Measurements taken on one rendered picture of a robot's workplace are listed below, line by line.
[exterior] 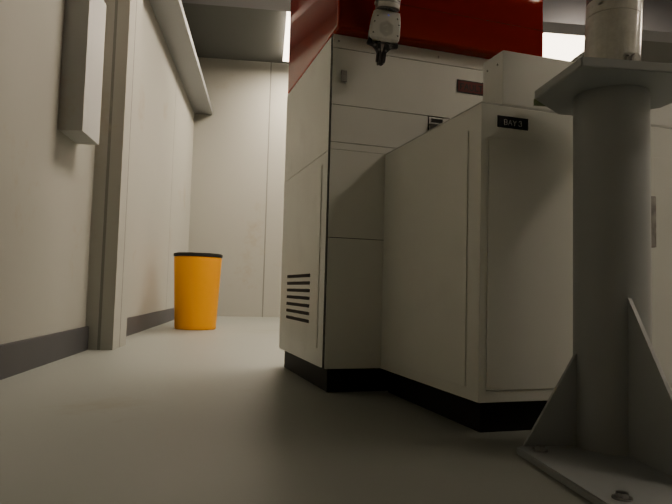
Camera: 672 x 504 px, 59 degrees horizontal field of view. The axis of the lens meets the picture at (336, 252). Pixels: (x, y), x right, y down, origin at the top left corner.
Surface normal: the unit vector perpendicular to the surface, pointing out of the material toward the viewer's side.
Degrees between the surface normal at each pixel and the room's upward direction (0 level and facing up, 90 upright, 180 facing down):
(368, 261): 90
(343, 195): 90
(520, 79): 90
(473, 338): 90
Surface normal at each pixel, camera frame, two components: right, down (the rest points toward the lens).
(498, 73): -0.95, -0.04
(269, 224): 0.12, -0.06
